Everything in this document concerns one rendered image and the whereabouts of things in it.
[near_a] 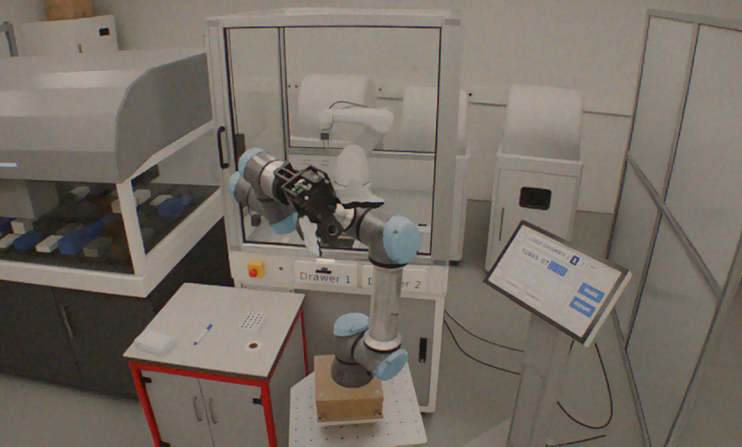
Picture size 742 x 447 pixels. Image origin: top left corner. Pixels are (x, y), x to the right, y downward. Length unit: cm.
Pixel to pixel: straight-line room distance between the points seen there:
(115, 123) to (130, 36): 444
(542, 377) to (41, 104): 245
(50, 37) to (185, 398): 453
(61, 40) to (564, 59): 495
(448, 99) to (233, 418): 155
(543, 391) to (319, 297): 110
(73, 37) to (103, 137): 366
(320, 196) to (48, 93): 184
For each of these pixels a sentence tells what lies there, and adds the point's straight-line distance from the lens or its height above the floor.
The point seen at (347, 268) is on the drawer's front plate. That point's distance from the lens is 235.
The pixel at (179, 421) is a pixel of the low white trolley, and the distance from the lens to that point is 246.
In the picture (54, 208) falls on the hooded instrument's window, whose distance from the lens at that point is 261.
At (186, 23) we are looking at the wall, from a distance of 621.
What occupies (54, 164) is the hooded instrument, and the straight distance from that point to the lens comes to 249.
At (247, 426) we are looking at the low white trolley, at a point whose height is 44.
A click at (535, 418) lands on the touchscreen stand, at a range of 247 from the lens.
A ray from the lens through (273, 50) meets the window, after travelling 216.
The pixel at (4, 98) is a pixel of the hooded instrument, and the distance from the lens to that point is 275.
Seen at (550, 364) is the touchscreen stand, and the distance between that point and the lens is 225.
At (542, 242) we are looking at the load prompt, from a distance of 213.
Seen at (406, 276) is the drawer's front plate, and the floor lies 90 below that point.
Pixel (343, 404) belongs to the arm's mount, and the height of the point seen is 83.
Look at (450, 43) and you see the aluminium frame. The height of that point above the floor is 189.
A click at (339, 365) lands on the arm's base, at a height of 93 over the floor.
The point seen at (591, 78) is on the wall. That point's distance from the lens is 530.
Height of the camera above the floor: 207
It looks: 25 degrees down
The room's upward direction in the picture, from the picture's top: straight up
